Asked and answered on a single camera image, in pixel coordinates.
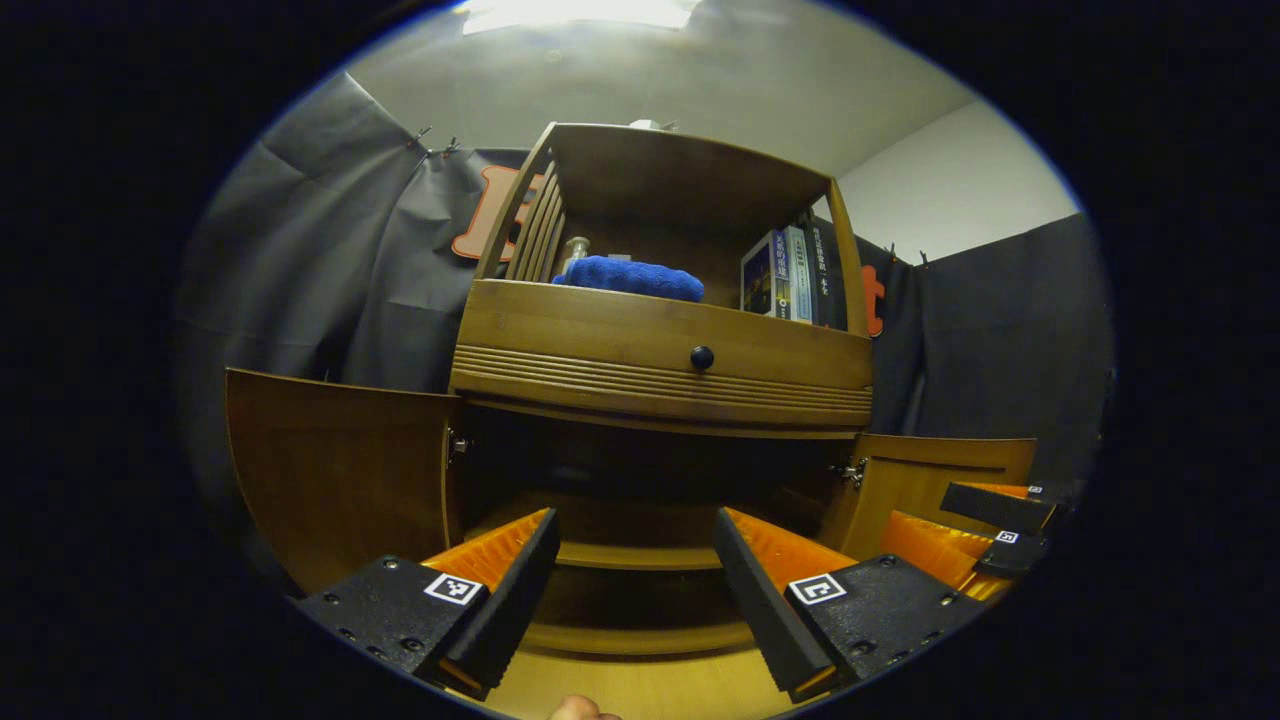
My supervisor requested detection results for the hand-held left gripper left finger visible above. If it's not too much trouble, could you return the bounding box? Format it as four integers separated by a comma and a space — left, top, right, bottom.
297, 507, 561, 701

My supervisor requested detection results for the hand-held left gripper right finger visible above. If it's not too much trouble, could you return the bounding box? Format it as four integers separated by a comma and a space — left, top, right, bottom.
713, 505, 988, 704

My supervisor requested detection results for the wooden shoe cabinet door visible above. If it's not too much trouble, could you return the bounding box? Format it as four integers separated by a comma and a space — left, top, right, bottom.
225, 367, 466, 596
820, 432, 1039, 561

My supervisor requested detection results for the wooden double-door shoe cabinet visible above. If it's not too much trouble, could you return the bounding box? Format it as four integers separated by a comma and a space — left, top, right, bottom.
443, 122, 877, 661

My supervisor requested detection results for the grey spine book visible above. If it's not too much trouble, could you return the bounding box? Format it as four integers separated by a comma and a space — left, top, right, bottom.
780, 225, 813, 324

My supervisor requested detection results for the blue towel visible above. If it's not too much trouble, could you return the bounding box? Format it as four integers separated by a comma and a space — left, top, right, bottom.
551, 255, 706, 304

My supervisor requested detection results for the black backdrop cloth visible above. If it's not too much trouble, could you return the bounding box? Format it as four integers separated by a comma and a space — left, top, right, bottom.
178, 70, 1116, 561

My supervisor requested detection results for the ceiling light panel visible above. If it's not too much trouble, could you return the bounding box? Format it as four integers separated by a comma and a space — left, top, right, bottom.
455, 0, 701, 36

